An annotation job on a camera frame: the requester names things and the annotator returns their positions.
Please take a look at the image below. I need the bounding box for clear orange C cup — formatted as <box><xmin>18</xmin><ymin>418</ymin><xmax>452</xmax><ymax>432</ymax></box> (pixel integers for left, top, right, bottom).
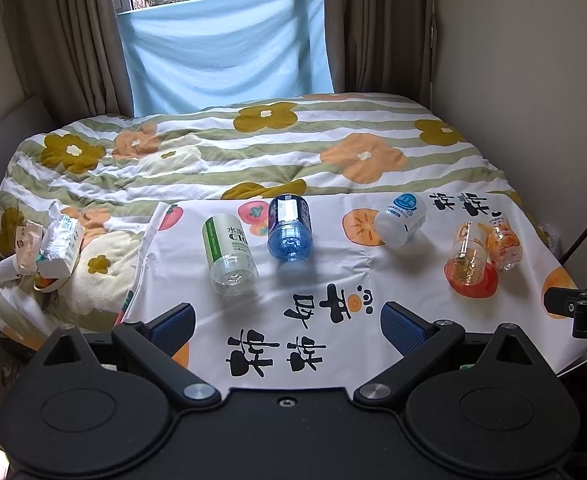
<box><xmin>444</xmin><ymin>221</ymin><xmax>487</xmax><ymax>286</ymax></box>

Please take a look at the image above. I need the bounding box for clear green C100 cup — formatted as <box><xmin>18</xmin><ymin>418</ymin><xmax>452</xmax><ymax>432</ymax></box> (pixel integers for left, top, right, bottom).
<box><xmin>202</xmin><ymin>214</ymin><xmax>258</xmax><ymax>297</ymax></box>

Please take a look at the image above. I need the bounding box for white blue label cup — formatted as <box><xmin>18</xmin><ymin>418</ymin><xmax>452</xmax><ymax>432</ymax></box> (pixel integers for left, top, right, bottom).
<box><xmin>374</xmin><ymin>193</ymin><xmax>427</xmax><ymax>249</ymax></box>

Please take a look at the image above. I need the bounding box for blue plastic cup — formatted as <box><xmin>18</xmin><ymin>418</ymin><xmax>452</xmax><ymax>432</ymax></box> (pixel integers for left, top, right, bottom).
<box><xmin>268</xmin><ymin>193</ymin><xmax>313</xmax><ymax>261</ymax></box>

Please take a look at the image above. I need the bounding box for white persimmon print cloth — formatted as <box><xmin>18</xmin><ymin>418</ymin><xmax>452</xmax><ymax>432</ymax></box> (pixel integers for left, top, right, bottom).
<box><xmin>124</xmin><ymin>193</ymin><xmax>587</xmax><ymax>391</ymax></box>

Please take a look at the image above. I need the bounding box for pink snack packet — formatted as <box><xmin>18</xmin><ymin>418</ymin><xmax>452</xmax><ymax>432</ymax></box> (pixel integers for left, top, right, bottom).
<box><xmin>14</xmin><ymin>220</ymin><xmax>43</xmax><ymax>275</ymax></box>

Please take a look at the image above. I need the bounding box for floral striped bed quilt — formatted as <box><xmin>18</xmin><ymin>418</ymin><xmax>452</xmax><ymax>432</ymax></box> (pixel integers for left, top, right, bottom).
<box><xmin>0</xmin><ymin>91</ymin><xmax>559</xmax><ymax>351</ymax></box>

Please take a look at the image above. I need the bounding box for brown left curtain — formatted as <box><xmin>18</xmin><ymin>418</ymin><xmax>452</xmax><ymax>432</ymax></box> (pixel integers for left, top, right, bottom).
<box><xmin>2</xmin><ymin>0</ymin><xmax>134</xmax><ymax>125</ymax></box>

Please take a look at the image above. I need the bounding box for brown curtain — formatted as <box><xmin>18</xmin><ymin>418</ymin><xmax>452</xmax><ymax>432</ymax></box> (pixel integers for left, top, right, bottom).
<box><xmin>324</xmin><ymin>0</ymin><xmax>435</xmax><ymax>107</ymax></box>
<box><xmin>2</xmin><ymin>0</ymin><xmax>134</xmax><ymax>125</ymax></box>

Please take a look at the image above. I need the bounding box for light blue window cloth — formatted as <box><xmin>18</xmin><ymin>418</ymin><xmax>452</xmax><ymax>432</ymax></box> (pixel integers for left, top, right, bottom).
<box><xmin>117</xmin><ymin>0</ymin><xmax>333</xmax><ymax>116</ymax></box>

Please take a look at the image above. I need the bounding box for brown right curtain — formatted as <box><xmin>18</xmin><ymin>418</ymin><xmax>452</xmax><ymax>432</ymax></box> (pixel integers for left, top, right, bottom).
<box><xmin>324</xmin><ymin>0</ymin><xmax>435</xmax><ymax>107</ymax></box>

